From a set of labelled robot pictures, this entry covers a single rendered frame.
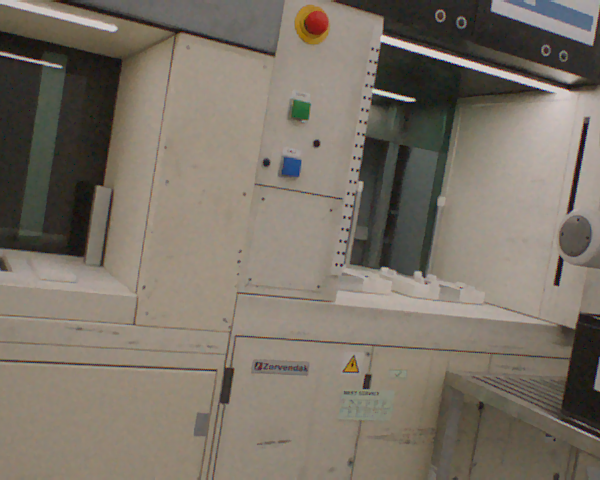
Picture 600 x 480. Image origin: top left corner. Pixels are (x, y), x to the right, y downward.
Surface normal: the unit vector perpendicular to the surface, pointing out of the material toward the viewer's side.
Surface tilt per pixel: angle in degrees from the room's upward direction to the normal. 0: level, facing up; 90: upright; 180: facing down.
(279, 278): 90
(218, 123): 90
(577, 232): 90
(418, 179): 90
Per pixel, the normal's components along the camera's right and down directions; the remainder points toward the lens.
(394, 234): -0.89, -0.12
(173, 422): 0.43, 0.12
